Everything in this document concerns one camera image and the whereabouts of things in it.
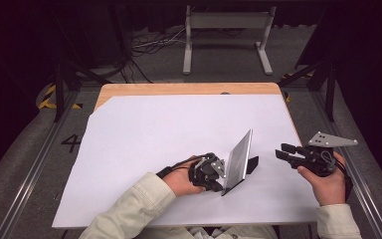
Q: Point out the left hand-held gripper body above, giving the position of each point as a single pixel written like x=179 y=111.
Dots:
x=205 y=171

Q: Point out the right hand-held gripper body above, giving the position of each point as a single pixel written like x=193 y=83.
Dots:
x=318 y=159

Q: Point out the person's left hand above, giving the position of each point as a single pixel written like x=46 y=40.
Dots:
x=179 y=181

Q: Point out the person's right hand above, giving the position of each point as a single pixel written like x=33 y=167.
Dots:
x=330 y=189

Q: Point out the person's torso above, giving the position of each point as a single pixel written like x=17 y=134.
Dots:
x=238 y=233

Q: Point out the black metal stand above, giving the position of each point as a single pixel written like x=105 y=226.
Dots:
x=59 y=89
x=330 y=96

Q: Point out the white paper sheet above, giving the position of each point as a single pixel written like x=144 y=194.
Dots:
x=146 y=142

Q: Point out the grey metal stand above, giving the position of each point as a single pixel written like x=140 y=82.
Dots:
x=227 y=20

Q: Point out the yellow and black tape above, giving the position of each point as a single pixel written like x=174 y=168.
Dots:
x=48 y=99

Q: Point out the aluminium floor rail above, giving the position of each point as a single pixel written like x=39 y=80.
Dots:
x=30 y=179
x=361 y=186

